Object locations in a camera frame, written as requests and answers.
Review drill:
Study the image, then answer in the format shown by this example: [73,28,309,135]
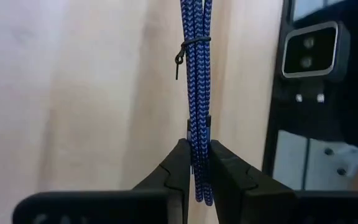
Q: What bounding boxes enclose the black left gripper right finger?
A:
[209,139,358,224]

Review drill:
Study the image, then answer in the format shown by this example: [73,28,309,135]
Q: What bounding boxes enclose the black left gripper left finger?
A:
[12,138,191,224]

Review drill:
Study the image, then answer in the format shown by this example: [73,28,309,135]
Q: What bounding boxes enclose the blue braided cable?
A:
[180,0,214,207]

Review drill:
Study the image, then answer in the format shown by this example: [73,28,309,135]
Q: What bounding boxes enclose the black twist tie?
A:
[174,36,212,81]

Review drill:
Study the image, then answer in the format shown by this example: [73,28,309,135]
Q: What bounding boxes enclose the grey bolted metal plate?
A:
[272,129,358,191]

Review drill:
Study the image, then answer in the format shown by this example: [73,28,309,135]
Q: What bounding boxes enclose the black table-level camera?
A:
[280,21,351,82]

